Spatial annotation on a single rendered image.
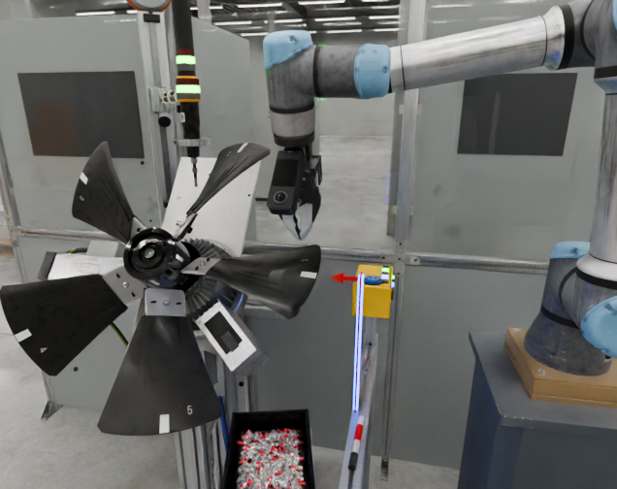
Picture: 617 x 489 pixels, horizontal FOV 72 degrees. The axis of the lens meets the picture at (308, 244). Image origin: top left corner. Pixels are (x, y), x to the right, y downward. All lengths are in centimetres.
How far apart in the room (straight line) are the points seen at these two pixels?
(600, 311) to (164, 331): 77
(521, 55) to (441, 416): 148
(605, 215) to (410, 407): 134
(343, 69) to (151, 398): 68
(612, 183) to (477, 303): 103
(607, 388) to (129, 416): 87
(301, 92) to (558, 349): 66
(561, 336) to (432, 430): 115
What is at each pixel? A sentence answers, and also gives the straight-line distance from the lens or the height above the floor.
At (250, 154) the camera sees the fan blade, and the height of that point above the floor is 141.
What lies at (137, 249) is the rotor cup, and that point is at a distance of 97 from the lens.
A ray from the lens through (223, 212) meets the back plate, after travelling 126.
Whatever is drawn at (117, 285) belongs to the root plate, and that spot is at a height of 114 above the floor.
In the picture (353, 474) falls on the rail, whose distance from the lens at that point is 92.
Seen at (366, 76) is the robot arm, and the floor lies 156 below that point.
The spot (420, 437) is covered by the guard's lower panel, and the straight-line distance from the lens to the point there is 202.
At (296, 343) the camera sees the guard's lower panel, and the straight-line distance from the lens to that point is 182.
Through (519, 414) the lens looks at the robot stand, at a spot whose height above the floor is 100.
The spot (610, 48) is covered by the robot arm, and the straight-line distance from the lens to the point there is 72.
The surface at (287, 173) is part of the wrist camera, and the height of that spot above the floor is 141.
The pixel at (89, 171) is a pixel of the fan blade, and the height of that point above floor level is 136.
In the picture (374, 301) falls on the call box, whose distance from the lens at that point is 113.
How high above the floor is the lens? 152
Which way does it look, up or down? 18 degrees down
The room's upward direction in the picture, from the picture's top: straight up
